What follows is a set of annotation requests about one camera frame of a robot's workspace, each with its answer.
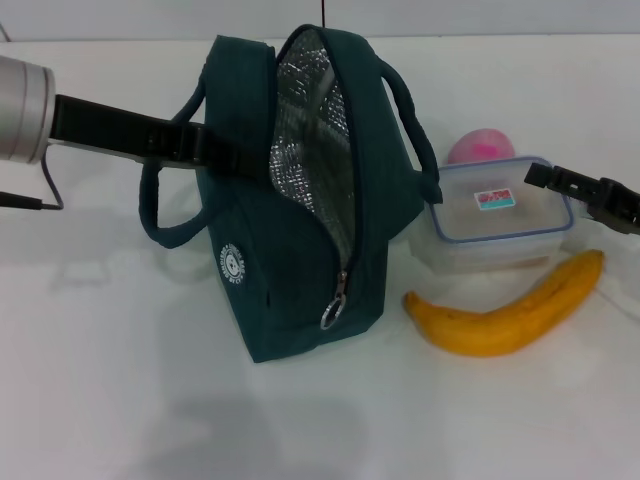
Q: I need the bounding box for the pink round fruit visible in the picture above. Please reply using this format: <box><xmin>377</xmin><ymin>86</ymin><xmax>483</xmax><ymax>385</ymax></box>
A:
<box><xmin>446</xmin><ymin>127</ymin><xmax>517</xmax><ymax>165</ymax></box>

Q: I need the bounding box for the clear plastic food container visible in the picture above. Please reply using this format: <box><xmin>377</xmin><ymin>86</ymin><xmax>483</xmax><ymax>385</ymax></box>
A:
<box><xmin>409</xmin><ymin>155</ymin><xmax>576</xmax><ymax>274</ymax></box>

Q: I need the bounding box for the yellow banana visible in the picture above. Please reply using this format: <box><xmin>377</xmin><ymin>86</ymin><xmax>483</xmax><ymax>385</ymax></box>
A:
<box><xmin>403</xmin><ymin>248</ymin><xmax>607</xmax><ymax>359</ymax></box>

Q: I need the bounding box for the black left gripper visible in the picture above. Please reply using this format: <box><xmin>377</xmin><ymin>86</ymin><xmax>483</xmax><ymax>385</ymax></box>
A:
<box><xmin>49</xmin><ymin>93</ymin><xmax>274</xmax><ymax>183</ymax></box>

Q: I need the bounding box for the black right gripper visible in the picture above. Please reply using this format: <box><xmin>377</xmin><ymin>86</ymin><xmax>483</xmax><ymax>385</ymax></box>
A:
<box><xmin>523</xmin><ymin>161</ymin><xmax>640</xmax><ymax>236</ymax></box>

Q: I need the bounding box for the dark teal insulated lunch bag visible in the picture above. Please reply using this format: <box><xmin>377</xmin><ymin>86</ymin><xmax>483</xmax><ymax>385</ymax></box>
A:
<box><xmin>138</xmin><ymin>23</ymin><xmax>445</xmax><ymax>365</ymax></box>

